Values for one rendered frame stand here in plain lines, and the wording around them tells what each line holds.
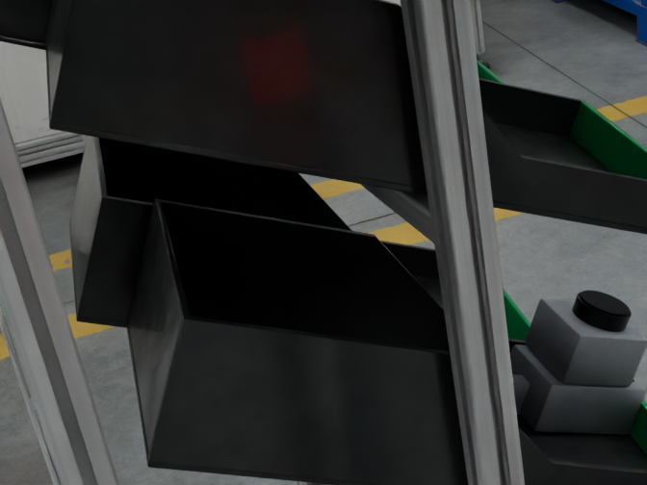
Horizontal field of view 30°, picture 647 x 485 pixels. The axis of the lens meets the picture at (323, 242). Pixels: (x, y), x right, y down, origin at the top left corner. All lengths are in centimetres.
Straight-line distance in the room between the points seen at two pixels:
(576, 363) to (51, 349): 30
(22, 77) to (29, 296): 394
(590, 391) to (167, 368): 25
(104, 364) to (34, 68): 145
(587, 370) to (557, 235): 279
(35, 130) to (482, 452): 395
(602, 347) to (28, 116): 385
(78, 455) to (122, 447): 242
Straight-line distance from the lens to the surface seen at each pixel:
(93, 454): 46
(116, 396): 308
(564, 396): 65
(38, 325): 44
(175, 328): 52
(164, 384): 53
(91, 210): 67
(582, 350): 64
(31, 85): 438
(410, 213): 52
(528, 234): 346
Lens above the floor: 162
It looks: 27 degrees down
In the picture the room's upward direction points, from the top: 11 degrees counter-clockwise
